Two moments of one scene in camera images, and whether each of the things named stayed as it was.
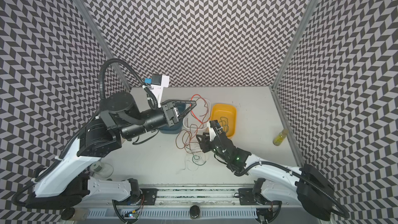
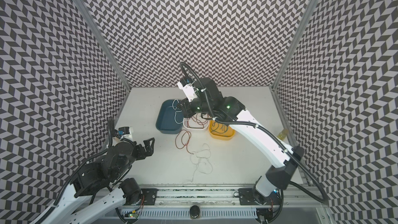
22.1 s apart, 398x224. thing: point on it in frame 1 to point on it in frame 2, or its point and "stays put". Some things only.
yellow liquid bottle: [279, 139] stays put
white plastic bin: [198, 117] stays put
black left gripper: [172, 115] to [150, 149]
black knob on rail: [194, 211] stays put
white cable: [193, 160] to [202, 157]
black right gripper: [214, 140] to [189, 110]
